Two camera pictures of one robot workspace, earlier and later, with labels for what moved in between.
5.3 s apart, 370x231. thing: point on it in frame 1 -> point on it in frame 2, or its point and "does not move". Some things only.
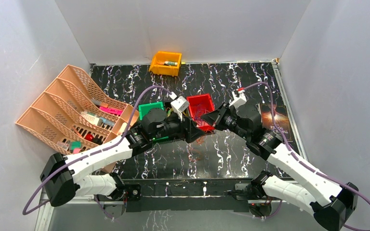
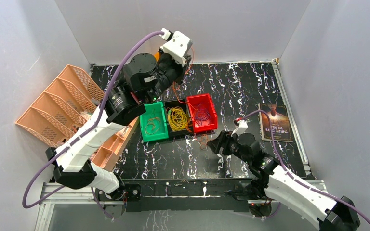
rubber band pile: (201, 139) -> (157, 56)
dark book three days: (268, 121) does not move
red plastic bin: (199, 105) does not move
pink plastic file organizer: (72, 117) does not move
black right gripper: (216, 117) -> (223, 139)
